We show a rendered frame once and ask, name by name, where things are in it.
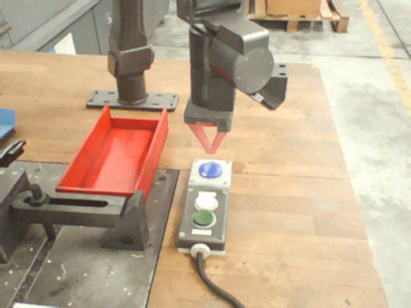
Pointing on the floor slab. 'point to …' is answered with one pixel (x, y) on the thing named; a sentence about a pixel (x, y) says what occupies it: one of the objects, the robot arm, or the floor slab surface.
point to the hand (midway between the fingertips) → (210, 148)
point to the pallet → (333, 9)
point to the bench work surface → (248, 196)
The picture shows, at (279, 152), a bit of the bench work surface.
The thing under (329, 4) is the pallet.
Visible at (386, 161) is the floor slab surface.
